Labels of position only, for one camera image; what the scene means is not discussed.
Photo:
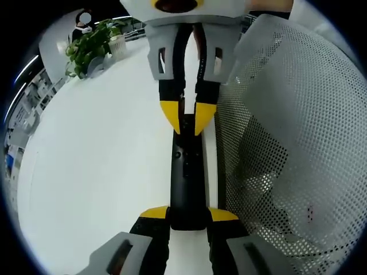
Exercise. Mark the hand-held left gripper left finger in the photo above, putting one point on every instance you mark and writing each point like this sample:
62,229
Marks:
137,243

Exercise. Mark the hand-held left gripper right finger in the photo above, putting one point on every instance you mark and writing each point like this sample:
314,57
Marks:
243,249

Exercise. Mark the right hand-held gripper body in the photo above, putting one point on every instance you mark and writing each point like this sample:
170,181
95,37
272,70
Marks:
183,15

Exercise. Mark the black remote control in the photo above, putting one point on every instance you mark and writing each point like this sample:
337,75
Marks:
187,186

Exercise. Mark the white slatted plant pot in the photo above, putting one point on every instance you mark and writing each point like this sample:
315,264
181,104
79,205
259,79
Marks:
118,45

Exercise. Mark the grey rounded object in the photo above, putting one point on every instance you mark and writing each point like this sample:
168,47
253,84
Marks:
96,65

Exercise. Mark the green leafy plant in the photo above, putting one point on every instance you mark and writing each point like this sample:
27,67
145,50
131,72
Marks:
89,46

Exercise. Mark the white mesh basket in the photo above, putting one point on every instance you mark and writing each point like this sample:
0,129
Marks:
301,114

